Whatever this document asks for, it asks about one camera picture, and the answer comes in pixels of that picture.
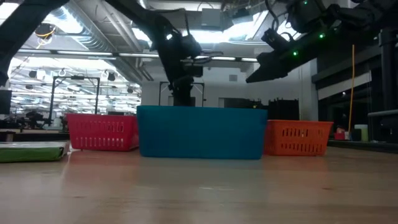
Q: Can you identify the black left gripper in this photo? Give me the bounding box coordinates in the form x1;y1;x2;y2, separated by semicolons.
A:
157;29;205;106

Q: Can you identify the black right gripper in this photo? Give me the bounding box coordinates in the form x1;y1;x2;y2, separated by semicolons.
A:
246;37;324;84

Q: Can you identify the white product box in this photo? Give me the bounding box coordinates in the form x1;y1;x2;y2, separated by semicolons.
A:
0;141;71;164

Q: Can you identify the blue plastic bin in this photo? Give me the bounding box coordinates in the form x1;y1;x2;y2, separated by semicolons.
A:
136;105;268;161

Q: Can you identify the orange plastic basket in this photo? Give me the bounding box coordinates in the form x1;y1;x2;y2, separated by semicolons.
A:
263;119;334;156

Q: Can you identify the red plastic basket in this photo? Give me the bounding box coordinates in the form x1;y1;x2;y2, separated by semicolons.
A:
65;113;140;152

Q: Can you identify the light strip bar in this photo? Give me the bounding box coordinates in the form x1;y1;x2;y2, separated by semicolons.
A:
17;49;259;63

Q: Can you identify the green white container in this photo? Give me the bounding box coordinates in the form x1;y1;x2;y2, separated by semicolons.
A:
354;124;369;142

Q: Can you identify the black ceiling device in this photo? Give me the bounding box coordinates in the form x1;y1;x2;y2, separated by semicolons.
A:
34;23;57;40

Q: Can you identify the black background monitor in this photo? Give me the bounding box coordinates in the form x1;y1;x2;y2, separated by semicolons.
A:
0;89;12;115

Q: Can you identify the black background gantry frame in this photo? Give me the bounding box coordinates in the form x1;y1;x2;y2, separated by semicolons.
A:
158;81;206;107
48;75;101;125

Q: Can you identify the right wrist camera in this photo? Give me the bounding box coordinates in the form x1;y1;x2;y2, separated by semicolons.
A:
261;27;292;52

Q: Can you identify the yellow hanging cable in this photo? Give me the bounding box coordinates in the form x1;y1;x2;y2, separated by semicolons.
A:
347;45;356;133

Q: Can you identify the black vertical post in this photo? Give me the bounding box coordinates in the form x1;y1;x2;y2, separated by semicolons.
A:
378;27;398;142

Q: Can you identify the grey horizontal rail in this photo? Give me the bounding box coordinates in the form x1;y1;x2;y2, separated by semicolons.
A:
368;109;398;118

